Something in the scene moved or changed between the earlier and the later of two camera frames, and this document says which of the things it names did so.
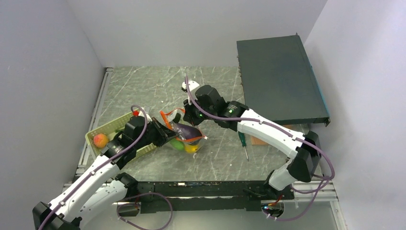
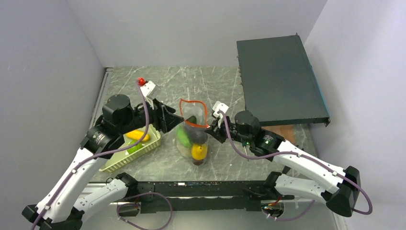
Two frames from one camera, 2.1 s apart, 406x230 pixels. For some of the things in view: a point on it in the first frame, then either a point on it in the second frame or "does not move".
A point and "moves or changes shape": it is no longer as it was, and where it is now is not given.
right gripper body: (195, 117) -> (235, 135)
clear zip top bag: (189, 138) moves or changes shape
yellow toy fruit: (191, 148) -> (199, 151)
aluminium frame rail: (82, 164) does not move
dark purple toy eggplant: (186, 131) -> (197, 135)
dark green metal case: (278, 81) does not move
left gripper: (164, 134) -> (169, 120)
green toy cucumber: (178, 145) -> (183, 137)
